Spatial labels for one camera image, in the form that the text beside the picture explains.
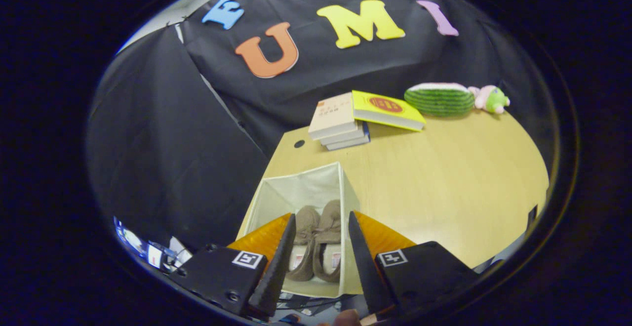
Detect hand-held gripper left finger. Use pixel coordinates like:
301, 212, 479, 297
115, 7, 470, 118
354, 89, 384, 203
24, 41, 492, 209
169, 213, 297, 318

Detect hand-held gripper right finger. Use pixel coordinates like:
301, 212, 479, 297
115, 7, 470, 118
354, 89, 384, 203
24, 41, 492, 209
348, 210, 480, 317

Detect brown fuzzy shoe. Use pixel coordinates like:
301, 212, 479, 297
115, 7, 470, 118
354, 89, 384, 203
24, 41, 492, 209
313, 199, 343, 284
285, 205, 320, 282

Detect cream fabric storage box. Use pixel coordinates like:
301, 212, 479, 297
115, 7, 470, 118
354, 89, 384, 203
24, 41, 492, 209
236, 162, 363, 299

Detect white paper sheets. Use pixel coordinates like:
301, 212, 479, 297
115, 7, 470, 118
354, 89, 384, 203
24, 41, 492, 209
168, 237, 194, 268

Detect white book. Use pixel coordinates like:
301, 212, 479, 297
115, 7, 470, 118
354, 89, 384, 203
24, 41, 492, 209
326, 133, 371, 151
319, 122, 366, 146

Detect blue printed carton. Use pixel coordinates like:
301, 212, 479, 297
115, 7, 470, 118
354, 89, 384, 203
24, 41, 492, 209
114, 216, 166, 269

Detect beige paperback book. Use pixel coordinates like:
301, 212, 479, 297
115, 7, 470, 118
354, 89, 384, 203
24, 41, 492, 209
308, 92, 357, 141

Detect yellow book with red seal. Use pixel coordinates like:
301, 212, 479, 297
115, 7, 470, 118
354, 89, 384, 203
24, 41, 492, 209
352, 90, 427, 132

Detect black backdrop cloth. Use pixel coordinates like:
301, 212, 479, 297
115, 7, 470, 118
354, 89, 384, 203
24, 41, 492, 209
85, 0, 549, 252

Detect green striped watermelon plush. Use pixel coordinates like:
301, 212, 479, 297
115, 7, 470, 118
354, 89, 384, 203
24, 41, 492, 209
404, 82, 475, 117

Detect pink and green plush toy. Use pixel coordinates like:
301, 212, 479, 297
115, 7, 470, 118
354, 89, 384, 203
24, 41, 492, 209
468, 85, 511, 115

